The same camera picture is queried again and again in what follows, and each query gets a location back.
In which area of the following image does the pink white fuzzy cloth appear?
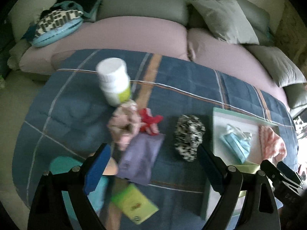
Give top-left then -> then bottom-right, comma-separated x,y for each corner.
259,126 -> 287,166

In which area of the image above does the blue plaid tablecloth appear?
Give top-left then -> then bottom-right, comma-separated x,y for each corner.
12,49 -> 299,229

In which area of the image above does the pink cream fabric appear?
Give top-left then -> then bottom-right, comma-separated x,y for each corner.
107,100 -> 141,151

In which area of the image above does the leopard print scrunchie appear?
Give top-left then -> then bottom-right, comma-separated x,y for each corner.
174,115 -> 205,162

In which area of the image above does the grey throw pillow large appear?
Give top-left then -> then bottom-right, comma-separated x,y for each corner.
192,0 -> 259,45

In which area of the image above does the green tissue pack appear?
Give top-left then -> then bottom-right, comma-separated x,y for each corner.
111,183 -> 159,225

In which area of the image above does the teal plastic toy box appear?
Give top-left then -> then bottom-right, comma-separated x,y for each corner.
49,156 -> 109,220

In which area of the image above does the pink sofa seat cover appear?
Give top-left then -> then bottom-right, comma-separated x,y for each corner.
19,17 -> 288,105

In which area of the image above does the grey throw pillow small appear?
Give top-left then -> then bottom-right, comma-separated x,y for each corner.
246,45 -> 306,87

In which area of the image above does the grey green sectional sofa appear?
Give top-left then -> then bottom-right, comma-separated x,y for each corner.
7,0 -> 306,113

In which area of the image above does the blue face mask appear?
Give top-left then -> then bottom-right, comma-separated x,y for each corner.
220,124 -> 252,164

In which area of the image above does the teal rimmed white tray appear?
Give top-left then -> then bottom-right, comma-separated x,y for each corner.
200,107 -> 298,221

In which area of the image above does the white medicine bottle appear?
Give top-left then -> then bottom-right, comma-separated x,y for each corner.
96,58 -> 131,107

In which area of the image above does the light green cloth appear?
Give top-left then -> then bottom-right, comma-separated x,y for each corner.
235,160 -> 260,198

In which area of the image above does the blue patterned cushion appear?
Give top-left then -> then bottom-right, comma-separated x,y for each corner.
30,9 -> 83,48

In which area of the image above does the patterned curtain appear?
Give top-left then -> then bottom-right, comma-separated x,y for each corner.
275,0 -> 306,77

